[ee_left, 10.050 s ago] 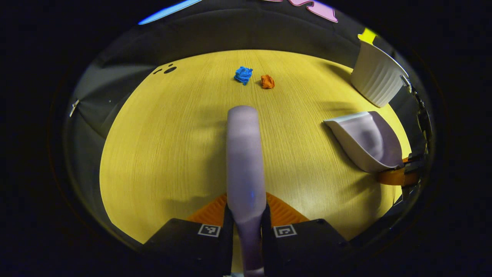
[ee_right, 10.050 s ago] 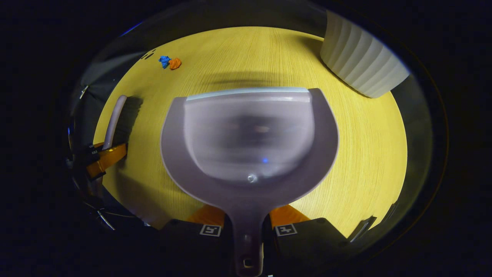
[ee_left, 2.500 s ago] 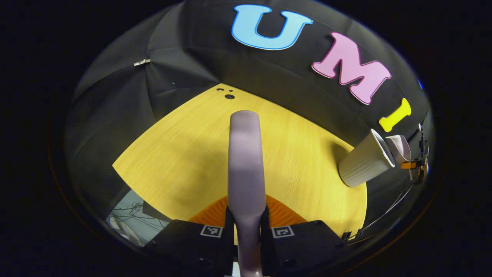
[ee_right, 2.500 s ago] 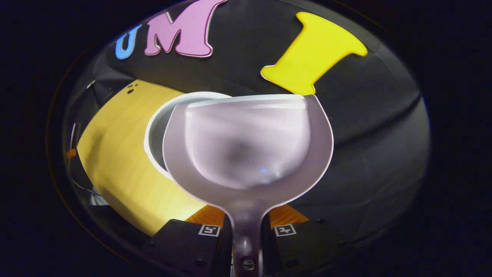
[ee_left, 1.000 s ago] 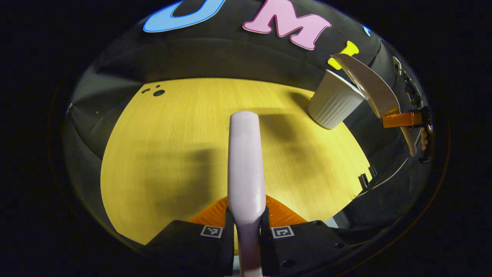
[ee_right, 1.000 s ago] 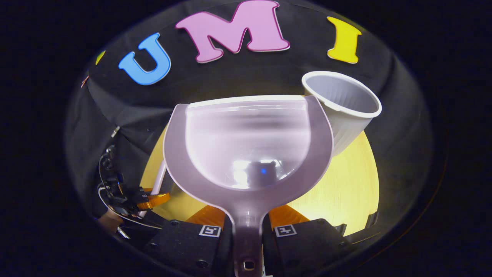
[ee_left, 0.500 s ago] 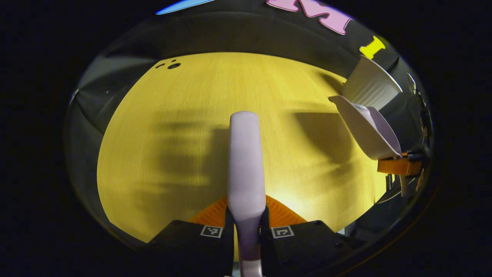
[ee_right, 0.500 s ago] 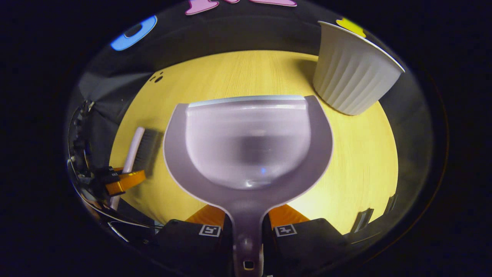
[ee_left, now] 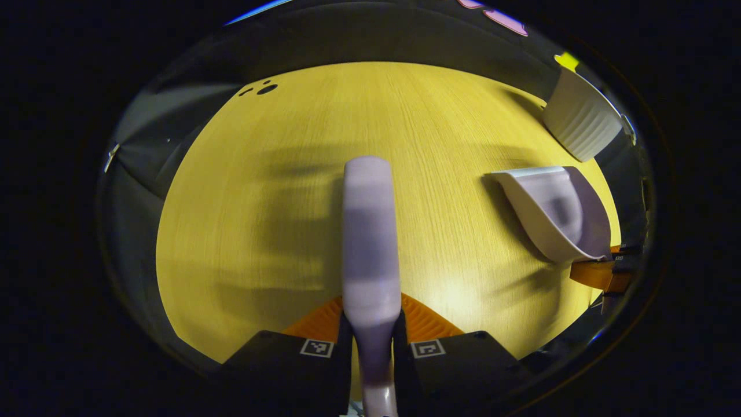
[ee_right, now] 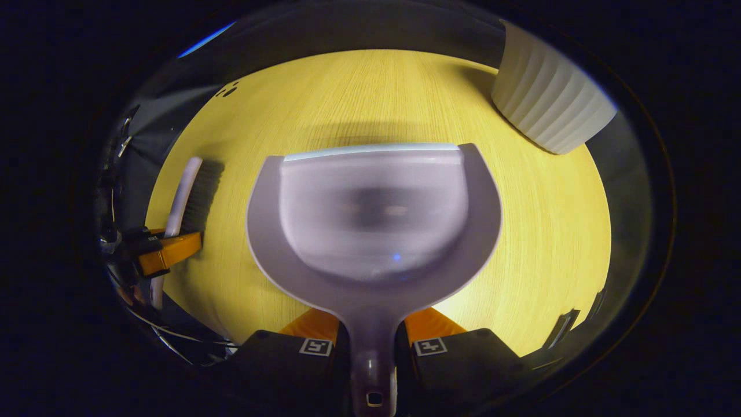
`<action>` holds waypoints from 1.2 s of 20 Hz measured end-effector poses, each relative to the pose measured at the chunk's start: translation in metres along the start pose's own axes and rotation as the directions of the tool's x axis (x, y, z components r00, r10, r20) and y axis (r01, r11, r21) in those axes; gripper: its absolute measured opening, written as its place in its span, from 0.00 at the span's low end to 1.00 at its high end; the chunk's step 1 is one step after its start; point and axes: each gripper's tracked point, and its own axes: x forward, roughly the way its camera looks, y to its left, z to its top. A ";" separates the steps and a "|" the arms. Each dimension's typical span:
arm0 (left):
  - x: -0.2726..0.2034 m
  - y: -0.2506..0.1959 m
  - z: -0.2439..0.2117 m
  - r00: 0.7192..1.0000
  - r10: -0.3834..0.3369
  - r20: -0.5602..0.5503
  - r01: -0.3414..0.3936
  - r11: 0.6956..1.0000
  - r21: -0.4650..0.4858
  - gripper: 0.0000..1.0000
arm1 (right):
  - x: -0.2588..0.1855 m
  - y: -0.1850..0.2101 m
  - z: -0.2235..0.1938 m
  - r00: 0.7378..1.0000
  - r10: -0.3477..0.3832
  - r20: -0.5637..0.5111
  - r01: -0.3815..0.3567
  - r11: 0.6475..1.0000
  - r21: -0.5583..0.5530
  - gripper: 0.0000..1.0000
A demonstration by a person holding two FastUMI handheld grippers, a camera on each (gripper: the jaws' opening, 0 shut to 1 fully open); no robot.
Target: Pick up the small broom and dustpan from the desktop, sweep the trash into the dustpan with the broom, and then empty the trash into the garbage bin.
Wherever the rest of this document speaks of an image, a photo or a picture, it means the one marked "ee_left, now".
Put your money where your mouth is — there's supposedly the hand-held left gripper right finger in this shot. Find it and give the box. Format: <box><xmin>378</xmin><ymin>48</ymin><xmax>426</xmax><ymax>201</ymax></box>
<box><xmin>394</xmin><ymin>292</ymin><xmax>530</xmax><ymax>415</ymax></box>

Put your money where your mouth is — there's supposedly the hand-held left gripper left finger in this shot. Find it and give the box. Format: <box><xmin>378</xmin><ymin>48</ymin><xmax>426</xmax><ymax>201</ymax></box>
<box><xmin>220</xmin><ymin>292</ymin><xmax>354</xmax><ymax>417</ymax></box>

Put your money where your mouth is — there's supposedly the pink and white dustpan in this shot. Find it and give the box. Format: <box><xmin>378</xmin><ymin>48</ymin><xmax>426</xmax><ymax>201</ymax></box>
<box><xmin>491</xmin><ymin>166</ymin><xmax>612</xmax><ymax>263</ymax></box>

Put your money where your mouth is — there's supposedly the white ribbed garbage bin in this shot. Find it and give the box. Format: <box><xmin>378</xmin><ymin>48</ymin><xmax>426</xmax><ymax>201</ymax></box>
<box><xmin>542</xmin><ymin>67</ymin><xmax>626</xmax><ymax>163</ymax></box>

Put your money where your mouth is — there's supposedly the small pink broom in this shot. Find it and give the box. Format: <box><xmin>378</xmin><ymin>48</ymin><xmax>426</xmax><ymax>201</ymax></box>
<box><xmin>342</xmin><ymin>155</ymin><xmax>403</xmax><ymax>417</ymax></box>

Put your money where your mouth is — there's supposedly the yellow wooden desktop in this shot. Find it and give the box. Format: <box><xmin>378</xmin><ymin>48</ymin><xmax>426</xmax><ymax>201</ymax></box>
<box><xmin>155</xmin><ymin>61</ymin><xmax>621</xmax><ymax>365</ymax></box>

